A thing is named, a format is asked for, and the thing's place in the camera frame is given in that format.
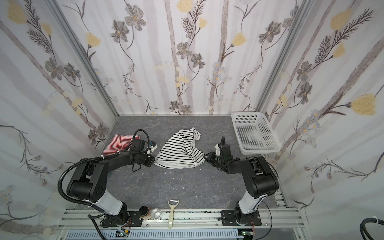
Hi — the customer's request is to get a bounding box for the cream handled peeler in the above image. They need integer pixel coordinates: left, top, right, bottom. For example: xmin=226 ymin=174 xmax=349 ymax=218
xmin=168 ymin=199 xmax=180 ymax=229

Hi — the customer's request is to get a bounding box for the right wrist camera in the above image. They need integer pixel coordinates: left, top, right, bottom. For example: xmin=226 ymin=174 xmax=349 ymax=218
xmin=215 ymin=144 xmax=233 ymax=159

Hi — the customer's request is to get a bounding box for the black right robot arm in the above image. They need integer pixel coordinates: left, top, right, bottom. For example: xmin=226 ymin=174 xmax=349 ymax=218
xmin=204 ymin=152 xmax=280 ymax=226

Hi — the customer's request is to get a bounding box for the white plastic laundry basket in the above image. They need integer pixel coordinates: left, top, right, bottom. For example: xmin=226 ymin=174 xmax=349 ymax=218
xmin=231 ymin=112 xmax=282 ymax=155

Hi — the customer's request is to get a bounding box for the black white striped tank top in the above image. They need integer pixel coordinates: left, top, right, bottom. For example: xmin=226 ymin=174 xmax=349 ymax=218
xmin=154 ymin=128 xmax=206 ymax=169

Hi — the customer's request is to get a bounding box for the black cable bundle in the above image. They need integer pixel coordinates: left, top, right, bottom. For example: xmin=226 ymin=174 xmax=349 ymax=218
xmin=359 ymin=216 xmax=384 ymax=240

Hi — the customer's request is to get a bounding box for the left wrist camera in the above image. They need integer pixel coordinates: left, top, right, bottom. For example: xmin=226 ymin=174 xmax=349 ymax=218
xmin=129 ymin=139 xmax=158 ymax=156

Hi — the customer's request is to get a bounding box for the red white striped tank top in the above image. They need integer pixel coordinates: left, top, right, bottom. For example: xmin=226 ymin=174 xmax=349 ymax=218
xmin=102 ymin=135 xmax=133 ymax=156

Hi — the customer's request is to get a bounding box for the clear glass cup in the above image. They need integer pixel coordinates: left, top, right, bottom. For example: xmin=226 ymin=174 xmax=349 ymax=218
xmin=150 ymin=208 xmax=162 ymax=221

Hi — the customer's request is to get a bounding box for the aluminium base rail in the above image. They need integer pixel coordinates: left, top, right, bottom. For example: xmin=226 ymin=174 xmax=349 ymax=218
xmin=54 ymin=209 xmax=310 ymax=240

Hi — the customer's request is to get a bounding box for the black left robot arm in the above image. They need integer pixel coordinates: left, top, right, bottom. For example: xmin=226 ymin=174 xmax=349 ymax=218
xmin=58 ymin=151 xmax=155 ymax=228

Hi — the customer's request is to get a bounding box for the white slotted cable duct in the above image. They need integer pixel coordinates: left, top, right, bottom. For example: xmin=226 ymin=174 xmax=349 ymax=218
xmin=64 ymin=229 xmax=241 ymax=240

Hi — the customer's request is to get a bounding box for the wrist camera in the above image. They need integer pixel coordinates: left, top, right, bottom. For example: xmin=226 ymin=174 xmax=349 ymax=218
xmin=129 ymin=139 xmax=158 ymax=156
xmin=215 ymin=144 xmax=233 ymax=159

